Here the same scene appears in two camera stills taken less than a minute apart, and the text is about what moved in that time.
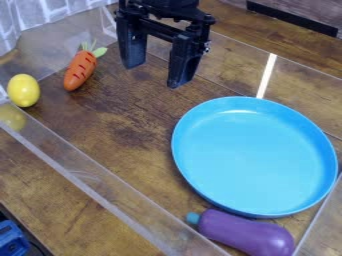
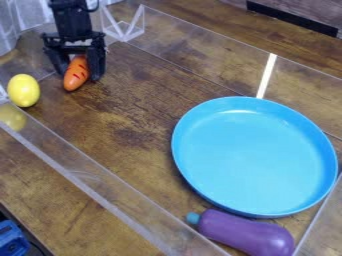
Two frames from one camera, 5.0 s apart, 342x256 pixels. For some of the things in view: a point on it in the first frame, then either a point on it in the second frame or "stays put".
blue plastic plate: x=255 y=156 stays put
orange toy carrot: x=82 y=66 stays put
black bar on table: x=293 y=20 stays put
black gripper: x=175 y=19 -> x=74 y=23
